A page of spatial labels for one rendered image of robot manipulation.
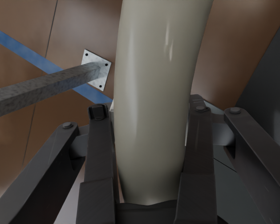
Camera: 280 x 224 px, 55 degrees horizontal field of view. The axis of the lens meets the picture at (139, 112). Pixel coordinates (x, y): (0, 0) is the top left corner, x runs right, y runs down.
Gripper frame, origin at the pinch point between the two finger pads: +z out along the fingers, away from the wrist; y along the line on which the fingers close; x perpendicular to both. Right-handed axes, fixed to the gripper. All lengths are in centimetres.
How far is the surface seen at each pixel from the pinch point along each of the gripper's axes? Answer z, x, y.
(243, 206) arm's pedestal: 53, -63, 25
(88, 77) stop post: 133, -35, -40
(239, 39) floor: 115, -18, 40
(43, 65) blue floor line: 162, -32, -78
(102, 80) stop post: 142, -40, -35
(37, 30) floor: 164, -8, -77
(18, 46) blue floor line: 171, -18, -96
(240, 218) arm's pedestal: 47, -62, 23
